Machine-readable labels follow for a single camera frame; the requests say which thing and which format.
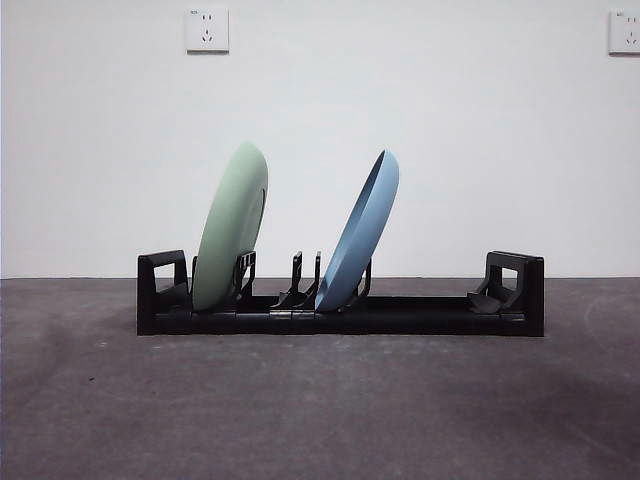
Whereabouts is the blue round plate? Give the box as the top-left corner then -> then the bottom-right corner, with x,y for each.
314,148 -> 401,312

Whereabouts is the green round plate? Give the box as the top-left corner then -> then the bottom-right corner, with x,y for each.
191,140 -> 270,312

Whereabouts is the black plate rack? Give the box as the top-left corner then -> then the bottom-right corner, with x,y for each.
135,249 -> 546,339

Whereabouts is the white wall socket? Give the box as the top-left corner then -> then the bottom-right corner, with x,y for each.
186,7 -> 231,54
607,11 -> 640,56

